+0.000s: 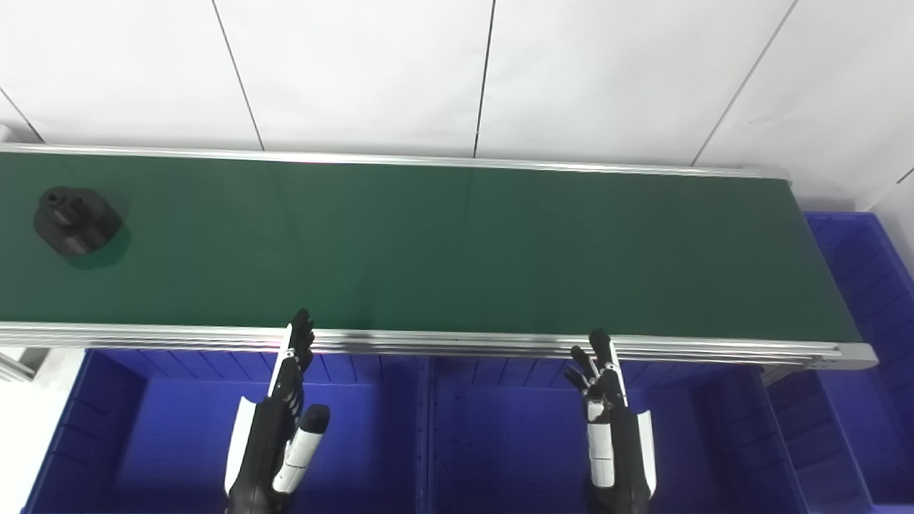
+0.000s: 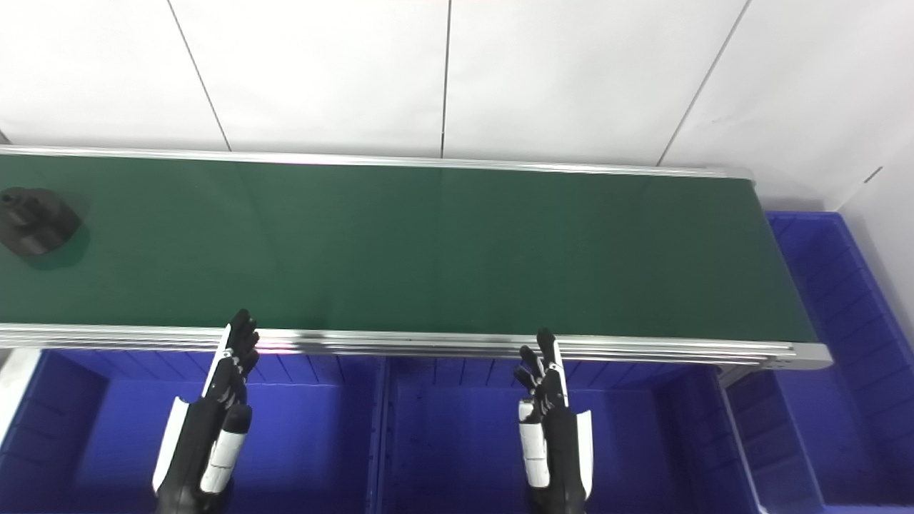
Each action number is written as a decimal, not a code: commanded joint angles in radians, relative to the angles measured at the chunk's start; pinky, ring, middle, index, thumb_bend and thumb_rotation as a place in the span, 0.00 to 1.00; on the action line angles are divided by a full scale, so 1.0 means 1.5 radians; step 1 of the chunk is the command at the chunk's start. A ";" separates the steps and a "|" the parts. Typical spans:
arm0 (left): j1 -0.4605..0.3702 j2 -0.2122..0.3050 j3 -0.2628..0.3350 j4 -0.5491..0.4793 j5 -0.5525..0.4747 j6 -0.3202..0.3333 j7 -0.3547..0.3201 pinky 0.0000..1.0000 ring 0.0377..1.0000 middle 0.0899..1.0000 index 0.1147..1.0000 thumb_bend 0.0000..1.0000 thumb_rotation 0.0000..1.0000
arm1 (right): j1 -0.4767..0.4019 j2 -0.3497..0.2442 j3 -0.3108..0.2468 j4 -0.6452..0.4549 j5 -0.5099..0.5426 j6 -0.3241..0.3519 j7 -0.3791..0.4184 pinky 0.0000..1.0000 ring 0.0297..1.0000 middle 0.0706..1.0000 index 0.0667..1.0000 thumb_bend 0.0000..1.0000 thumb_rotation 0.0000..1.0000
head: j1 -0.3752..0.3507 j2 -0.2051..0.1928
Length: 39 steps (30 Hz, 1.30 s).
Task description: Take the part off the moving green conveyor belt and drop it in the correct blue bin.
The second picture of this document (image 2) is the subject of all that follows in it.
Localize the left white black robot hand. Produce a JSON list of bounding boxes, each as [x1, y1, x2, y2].
[[152, 308, 261, 514]]

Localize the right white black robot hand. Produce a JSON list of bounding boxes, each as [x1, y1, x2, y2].
[[513, 328, 595, 514]]

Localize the black round flanged part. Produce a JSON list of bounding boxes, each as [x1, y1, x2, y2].
[[0, 187, 84, 258]]

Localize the blue plastic bin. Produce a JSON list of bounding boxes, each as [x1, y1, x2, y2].
[[0, 348, 388, 514], [377, 356, 759, 514], [720, 211, 914, 514]]

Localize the green conveyor belt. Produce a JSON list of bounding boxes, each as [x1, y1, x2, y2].
[[0, 146, 834, 371]]

